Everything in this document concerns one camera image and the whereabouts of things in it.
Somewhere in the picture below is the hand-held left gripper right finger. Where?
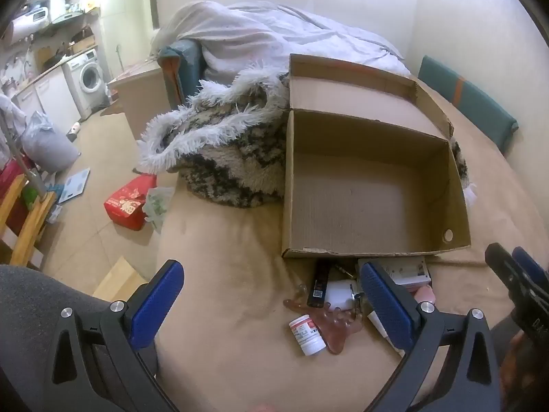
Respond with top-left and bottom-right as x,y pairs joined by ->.
359,260 -> 502,412

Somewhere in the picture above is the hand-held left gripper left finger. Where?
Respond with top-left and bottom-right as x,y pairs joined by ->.
43,260 -> 185,412

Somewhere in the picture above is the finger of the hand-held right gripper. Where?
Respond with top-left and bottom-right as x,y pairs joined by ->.
484,242 -> 537,310
512,247 -> 549,295

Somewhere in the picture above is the white tube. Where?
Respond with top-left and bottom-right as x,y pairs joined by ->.
366,311 -> 406,357

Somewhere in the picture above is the small metal clip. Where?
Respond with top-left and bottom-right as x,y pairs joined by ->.
349,283 -> 365,322

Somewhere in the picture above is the long white device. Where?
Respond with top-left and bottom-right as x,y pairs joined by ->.
379,257 -> 432,287

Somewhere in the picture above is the white charger block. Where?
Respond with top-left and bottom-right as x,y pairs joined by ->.
325,279 -> 359,312

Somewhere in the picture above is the small black device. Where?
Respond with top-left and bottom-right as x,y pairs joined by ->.
306,262 -> 331,308

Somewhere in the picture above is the white pill bottle red label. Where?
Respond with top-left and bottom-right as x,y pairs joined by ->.
288,314 -> 327,357

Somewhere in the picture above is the cardboard box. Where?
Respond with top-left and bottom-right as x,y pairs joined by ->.
281,54 -> 471,259

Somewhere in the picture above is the light wooden board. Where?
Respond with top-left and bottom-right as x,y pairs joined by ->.
92,256 -> 149,303

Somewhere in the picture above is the clear plastic bag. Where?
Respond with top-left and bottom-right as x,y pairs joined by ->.
141,186 -> 176,232

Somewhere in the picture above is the red printed bag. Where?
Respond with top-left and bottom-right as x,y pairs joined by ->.
104,174 -> 156,231

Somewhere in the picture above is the pale bathroom scale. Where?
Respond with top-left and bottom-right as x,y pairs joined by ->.
57,167 -> 92,204

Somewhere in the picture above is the shaggy patterned fringed rug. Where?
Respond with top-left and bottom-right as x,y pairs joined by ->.
137,65 -> 478,209

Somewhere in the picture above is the teal cushion orange stripe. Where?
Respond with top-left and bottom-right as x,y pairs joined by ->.
418,55 -> 519,155

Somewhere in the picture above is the red storage bag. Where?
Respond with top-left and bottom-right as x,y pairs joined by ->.
0,159 -> 33,224

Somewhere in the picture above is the grey stuffed bag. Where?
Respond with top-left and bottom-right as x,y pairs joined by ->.
21,111 -> 80,168

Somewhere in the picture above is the metal pole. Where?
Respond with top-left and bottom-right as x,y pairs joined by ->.
0,112 -> 48,200

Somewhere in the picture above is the wooden bedside table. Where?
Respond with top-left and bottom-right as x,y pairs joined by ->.
107,59 -> 172,140

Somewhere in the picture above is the white kitchen base cabinet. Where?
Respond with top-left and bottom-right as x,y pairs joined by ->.
13,66 -> 82,125

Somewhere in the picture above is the white washing machine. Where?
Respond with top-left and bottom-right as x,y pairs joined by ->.
62,48 -> 110,114

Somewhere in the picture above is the hanging white cloth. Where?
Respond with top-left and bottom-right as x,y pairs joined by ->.
0,92 -> 28,147

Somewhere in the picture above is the small brown carton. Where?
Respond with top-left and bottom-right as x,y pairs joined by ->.
69,34 -> 97,54

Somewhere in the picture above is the white duvet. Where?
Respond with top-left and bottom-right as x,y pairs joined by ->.
150,1 -> 412,95

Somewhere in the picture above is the white water heater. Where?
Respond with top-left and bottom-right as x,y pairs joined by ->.
4,9 -> 54,46

